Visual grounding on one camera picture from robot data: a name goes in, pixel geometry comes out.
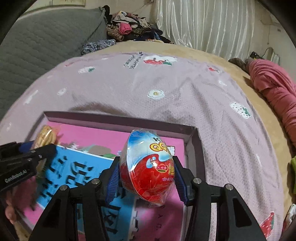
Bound tan bed sheet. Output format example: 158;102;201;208
92;41;295;213

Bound yellow snack cake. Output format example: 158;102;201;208
31;125;58;150

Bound pink rolled quilt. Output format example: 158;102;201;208
247;59;295;145

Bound red white chocolate egg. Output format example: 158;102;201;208
119;129;175;206

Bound grey quilted headboard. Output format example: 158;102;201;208
1;8;106;117

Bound white sheer curtain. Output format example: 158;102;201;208
153;1;263;60

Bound red white scrunchie toy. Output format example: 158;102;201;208
282;203;296;232

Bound pink strawberry print blanket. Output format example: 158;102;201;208
1;52;284;240

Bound shallow grey cardboard tray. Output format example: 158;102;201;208
16;111;207;241

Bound green fleece blanket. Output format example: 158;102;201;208
290;156;296;194

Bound blue patterned cloth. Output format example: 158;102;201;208
80;39;116;56

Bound pink and blue book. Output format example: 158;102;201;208
22;122;184;240

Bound pile of clothes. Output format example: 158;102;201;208
103;5;172;44

